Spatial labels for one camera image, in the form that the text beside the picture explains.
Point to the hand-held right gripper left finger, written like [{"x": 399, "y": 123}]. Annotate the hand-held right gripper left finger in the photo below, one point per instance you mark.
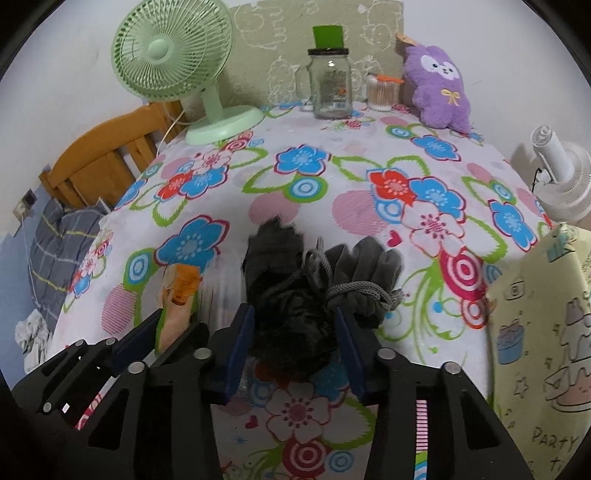
[{"x": 240, "y": 353}]

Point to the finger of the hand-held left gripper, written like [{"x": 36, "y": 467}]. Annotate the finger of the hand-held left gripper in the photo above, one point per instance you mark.
[{"x": 134, "y": 341}]

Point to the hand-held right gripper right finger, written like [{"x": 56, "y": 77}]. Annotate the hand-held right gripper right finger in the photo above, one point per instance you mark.
[{"x": 351, "y": 355}]

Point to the orange green packet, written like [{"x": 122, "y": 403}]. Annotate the orange green packet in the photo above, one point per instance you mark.
[{"x": 180, "y": 295}]

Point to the dark grey fuzzy cloth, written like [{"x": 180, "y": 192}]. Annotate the dark grey fuzzy cloth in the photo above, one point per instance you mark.
[{"x": 277, "y": 295}]

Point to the yellow printed paper box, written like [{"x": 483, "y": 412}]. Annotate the yellow printed paper box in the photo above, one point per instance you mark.
[{"x": 545, "y": 350}]

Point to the white crumpled cloth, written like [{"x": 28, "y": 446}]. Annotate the white crumpled cloth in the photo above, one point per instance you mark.
[{"x": 32, "y": 334}]

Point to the grey plaid blanket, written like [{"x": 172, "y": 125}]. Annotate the grey plaid blanket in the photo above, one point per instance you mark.
[{"x": 64, "y": 249}]

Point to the wooden chair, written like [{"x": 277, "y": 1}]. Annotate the wooden chair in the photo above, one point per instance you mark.
[{"x": 92, "y": 161}]

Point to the cotton swab container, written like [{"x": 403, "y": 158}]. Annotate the cotton swab container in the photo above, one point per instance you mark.
[{"x": 382, "y": 94}]

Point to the glass jar with green lid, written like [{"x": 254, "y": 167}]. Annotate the glass jar with green lid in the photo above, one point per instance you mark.
[{"x": 330, "y": 83}]

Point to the white standing fan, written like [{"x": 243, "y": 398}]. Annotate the white standing fan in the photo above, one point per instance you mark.
[{"x": 563, "y": 180}]

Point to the purple plush bunny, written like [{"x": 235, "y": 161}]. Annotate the purple plush bunny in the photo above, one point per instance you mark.
[{"x": 438, "y": 87}]

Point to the green desk fan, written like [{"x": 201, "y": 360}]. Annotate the green desk fan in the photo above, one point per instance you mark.
[{"x": 171, "y": 50}]

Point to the green cartoon printed board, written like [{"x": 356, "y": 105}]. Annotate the green cartoon printed board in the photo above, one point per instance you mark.
[{"x": 277, "y": 41}]

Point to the wall socket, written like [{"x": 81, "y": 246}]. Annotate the wall socket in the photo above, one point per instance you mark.
[{"x": 25, "y": 203}]

